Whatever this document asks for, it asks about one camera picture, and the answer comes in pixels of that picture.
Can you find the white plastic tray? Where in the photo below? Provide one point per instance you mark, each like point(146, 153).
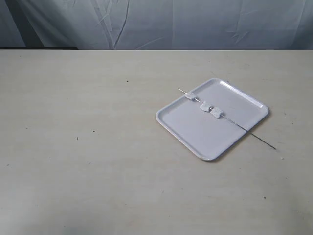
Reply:
point(203, 134)

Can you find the white marshmallow piece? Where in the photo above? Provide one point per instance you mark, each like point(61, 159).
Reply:
point(190, 96)
point(216, 112)
point(205, 106)

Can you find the grey fabric backdrop curtain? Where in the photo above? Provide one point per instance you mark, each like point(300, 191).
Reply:
point(157, 24)

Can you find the thin metal skewer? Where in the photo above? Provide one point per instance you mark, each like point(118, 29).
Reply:
point(231, 121)

